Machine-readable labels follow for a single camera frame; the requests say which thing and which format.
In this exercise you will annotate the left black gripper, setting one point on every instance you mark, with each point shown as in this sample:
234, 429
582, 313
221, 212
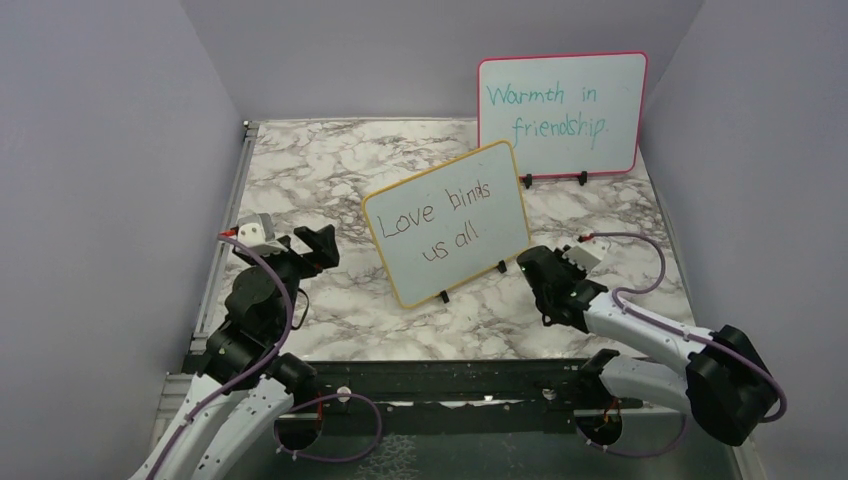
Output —
325, 253

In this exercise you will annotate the yellow framed whiteboard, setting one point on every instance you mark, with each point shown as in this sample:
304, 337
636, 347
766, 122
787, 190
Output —
447, 225

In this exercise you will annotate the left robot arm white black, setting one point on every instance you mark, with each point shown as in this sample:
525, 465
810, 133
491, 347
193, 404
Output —
244, 378

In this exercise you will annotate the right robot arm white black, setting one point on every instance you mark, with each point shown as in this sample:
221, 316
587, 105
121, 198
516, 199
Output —
715, 378

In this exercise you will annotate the pink framed whiteboard with writing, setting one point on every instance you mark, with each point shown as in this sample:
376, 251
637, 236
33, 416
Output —
564, 115

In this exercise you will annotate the pink board stand feet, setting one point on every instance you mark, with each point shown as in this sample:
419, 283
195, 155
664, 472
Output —
528, 180

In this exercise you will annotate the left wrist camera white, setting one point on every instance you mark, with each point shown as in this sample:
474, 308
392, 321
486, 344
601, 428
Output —
256, 231

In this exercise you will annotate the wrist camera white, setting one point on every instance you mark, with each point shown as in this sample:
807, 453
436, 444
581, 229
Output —
586, 254
256, 231

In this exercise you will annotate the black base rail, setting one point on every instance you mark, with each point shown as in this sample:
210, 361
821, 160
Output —
352, 398

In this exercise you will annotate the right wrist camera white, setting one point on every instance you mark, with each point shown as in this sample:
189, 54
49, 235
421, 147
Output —
586, 254

